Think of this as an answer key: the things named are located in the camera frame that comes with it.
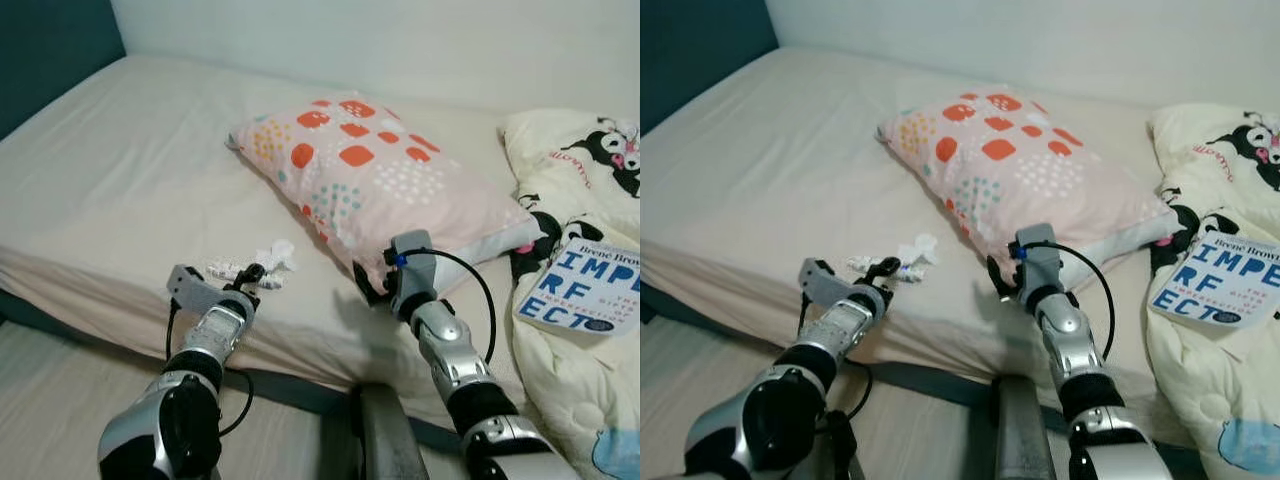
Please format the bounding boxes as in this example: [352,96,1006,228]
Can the white tissue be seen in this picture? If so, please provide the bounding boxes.
[205,239,299,287]
[848,234,941,283]

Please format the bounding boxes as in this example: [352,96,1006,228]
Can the pink pillow orange spots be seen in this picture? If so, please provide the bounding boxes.
[228,95,546,298]
[877,88,1188,291]

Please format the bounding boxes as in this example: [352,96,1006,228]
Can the blue white Imperfection book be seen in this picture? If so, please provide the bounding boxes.
[513,238,641,337]
[1148,232,1280,329]

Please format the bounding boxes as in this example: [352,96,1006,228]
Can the cream sheeted bed mattress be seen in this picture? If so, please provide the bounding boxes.
[0,55,641,433]
[640,45,1280,446]

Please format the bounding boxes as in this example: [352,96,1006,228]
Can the cream cartoon print comforter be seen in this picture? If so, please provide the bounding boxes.
[500,108,641,480]
[1145,100,1280,477]

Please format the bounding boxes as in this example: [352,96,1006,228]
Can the blue upholstered headboard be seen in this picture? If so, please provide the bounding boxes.
[640,0,779,136]
[0,0,127,141]

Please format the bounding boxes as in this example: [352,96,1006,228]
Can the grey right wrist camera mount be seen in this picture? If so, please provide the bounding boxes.
[1014,222,1065,306]
[387,229,439,319]

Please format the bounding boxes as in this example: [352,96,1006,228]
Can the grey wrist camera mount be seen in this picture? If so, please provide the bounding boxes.
[387,229,439,319]
[166,264,233,319]
[797,258,866,309]
[1014,222,1065,306]

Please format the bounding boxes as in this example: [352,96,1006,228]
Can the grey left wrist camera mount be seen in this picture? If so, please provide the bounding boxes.
[166,264,233,319]
[797,258,866,309]

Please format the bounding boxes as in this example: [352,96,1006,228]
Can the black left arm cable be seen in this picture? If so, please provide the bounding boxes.
[163,305,255,438]
[797,295,875,421]

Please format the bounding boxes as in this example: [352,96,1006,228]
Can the dark bed frame base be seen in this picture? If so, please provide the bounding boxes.
[0,288,466,456]
[640,283,1206,476]

